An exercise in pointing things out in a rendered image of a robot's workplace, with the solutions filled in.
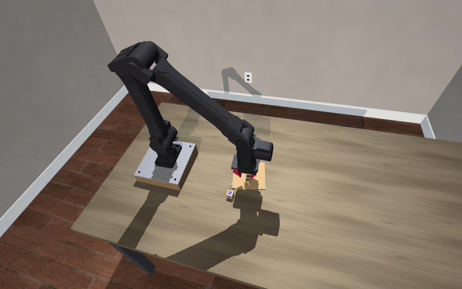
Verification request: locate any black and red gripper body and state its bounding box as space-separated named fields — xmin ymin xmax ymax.
xmin=231 ymin=155 xmax=260 ymax=175

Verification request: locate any beige flat mat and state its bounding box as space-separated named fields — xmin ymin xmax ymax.
xmin=232 ymin=162 xmax=265 ymax=189

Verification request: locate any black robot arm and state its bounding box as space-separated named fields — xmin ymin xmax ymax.
xmin=107 ymin=41 xmax=274 ymax=168

